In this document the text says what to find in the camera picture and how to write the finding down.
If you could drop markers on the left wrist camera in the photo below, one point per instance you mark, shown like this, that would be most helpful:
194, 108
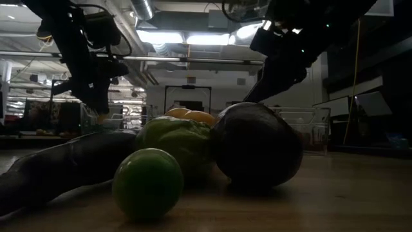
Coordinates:
101, 30

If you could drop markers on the black door frame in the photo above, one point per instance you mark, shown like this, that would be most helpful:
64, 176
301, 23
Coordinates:
188, 87

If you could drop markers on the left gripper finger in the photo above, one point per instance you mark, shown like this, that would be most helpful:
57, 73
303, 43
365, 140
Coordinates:
103, 104
90, 101

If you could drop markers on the white ceiling box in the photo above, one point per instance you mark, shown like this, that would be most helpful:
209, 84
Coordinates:
381, 8

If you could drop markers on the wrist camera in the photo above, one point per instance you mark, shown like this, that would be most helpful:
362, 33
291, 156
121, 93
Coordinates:
262, 42
101, 30

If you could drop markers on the small wall sign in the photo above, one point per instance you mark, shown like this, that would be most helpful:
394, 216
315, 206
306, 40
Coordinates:
191, 80

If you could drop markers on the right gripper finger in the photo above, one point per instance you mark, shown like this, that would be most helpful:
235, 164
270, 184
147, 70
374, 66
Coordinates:
267, 90

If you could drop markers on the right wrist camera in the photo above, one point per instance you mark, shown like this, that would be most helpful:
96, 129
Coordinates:
262, 42

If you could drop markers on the patterned fabric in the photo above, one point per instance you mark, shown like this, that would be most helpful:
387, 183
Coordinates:
42, 112

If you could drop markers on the green cucumber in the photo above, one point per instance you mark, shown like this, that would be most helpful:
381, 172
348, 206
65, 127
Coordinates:
177, 138

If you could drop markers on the light grey desk panel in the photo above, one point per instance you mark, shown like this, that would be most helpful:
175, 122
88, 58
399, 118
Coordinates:
333, 106
373, 103

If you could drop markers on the silver ventilation duct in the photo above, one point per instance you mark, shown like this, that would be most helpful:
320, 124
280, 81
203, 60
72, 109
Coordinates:
142, 9

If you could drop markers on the yellow bell pepper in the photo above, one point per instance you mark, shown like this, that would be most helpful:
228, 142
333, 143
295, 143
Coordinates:
193, 115

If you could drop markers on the bright ceiling light panel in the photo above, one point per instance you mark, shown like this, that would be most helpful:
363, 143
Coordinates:
161, 37
246, 31
207, 39

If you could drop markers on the yellow and black reel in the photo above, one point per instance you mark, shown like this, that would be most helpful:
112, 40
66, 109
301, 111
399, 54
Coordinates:
45, 35

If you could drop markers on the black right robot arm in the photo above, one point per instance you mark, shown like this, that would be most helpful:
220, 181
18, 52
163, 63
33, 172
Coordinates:
338, 19

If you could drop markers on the grey wall vent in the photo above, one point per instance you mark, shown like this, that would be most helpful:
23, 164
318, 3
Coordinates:
241, 81

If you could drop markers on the blue object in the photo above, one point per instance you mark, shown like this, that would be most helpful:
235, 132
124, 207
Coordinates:
397, 140

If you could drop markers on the round green toy vegetable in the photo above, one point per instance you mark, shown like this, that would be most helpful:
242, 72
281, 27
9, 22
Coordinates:
148, 183

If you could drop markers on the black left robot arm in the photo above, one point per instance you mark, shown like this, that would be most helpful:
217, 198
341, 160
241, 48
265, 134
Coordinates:
64, 32

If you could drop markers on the grey ceiling box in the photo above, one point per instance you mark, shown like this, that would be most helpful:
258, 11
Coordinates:
219, 19

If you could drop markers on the purple eggplant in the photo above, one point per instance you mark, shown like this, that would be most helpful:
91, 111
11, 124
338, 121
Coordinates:
48, 174

